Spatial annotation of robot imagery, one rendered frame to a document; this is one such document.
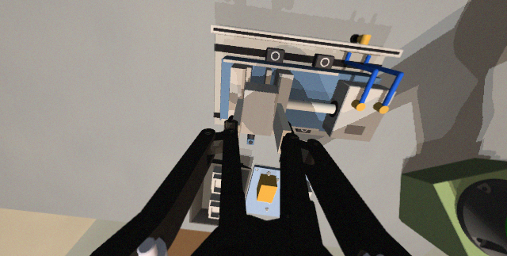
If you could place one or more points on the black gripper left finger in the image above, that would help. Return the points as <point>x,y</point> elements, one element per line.
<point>155,228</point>

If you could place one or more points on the orange rectangular block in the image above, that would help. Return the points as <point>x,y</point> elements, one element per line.
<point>266,188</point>

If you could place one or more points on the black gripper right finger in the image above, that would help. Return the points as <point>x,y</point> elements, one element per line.
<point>357,230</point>

